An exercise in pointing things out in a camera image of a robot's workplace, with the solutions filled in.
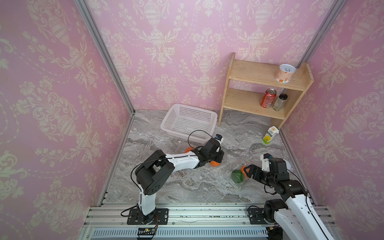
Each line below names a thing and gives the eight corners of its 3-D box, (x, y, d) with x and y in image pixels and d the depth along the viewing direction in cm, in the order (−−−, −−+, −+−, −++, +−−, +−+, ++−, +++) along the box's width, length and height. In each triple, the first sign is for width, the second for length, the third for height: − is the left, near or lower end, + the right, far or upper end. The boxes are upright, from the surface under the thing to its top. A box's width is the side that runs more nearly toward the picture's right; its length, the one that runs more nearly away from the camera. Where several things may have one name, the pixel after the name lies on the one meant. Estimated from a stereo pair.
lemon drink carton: (263, 144, 104) (272, 131, 92) (261, 138, 107) (269, 125, 95) (270, 144, 103) (279, 131, 92) (268, 138, 107) (277, 125, 95)
